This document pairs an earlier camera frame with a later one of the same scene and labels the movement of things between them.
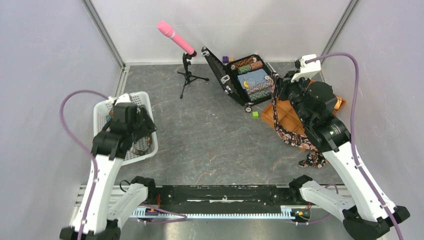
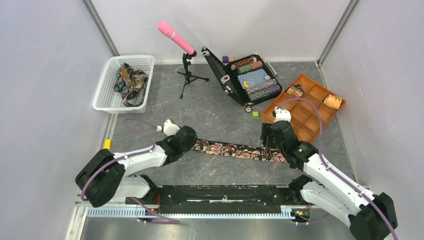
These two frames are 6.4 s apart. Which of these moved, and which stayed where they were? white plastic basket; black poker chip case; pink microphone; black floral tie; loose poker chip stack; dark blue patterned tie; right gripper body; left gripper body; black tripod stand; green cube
Moved: black floral tie; white plastic basket; left gripper body; right gripper body; dark blue patterned tie
Stayed: loose poker chip stack; black tripod stand; green cube; black poker chip case; pink microphone
